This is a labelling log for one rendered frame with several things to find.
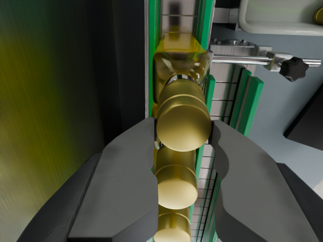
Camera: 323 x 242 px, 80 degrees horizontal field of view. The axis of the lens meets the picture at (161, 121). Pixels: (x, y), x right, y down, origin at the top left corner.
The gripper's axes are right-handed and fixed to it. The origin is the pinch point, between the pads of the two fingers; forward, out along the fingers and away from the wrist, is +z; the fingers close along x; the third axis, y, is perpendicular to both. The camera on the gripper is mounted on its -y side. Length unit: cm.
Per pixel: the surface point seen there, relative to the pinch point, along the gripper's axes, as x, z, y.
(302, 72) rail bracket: 15.4, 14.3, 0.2
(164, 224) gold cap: -0.9, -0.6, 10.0
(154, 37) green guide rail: -3.6, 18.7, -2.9
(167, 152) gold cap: -1.0, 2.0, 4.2
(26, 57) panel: -12.2, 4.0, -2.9
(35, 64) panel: -12.2, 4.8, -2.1
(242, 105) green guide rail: 12.6, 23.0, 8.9
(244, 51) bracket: 12.1, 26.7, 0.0
